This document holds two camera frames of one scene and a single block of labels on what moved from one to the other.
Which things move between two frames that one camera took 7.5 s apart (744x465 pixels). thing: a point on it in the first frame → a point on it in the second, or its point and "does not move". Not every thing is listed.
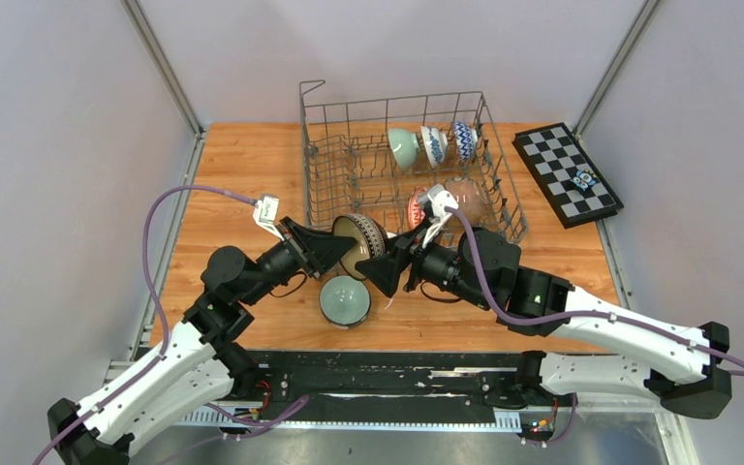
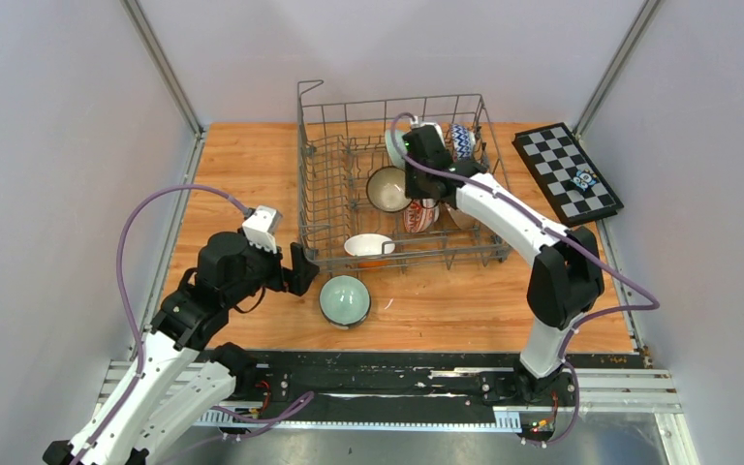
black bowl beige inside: (371, 239) → (386, 189)
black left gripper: (324, 249) → (296, 280)
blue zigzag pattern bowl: (466, 139) does not move
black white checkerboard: (553, 155) does not move
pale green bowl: (404, 146) does not move
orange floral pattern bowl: (416, 206) does not move
